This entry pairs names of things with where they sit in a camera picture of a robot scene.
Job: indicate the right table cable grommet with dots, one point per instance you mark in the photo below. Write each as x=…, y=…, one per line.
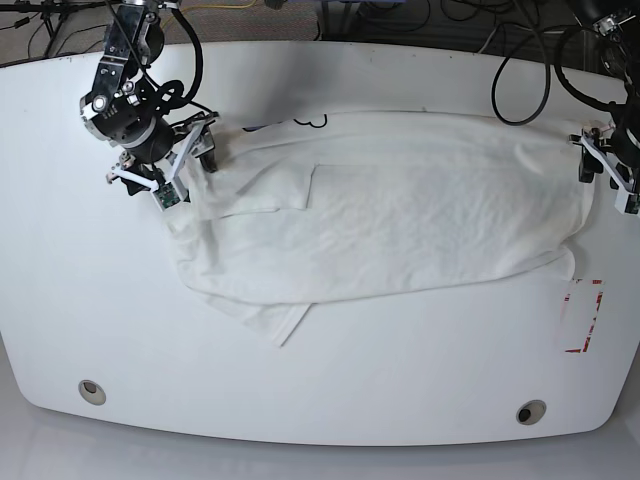
x=531, y=412

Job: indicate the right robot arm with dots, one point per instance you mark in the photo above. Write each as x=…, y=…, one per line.
x=128, y=109

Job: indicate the red tape rectangle marking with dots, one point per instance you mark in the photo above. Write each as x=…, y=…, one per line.
x=579, y=315

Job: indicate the white printed T-shirt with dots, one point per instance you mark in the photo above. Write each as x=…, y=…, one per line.
x=373, y=204

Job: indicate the black tripod stand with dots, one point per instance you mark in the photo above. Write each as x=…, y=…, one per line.
x=50, y=15

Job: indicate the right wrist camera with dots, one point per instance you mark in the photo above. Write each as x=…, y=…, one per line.
x=170, y=194

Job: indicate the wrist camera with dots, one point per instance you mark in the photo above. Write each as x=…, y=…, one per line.
x=627, y=202
x=170, y=194

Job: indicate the table cable grommet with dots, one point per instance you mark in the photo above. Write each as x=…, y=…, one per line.
x=92, y=393
x=531, y=412

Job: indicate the left table cable grommet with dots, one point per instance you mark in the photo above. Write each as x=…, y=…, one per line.
x=92, y=393

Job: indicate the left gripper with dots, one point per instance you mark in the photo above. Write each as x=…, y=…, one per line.
x=601, y=152

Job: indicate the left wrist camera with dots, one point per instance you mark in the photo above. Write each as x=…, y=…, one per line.
x=627, y=202

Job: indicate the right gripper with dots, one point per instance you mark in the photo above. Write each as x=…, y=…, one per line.
x=160, y=153

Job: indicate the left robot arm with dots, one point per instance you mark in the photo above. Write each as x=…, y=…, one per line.
x=604, y=38

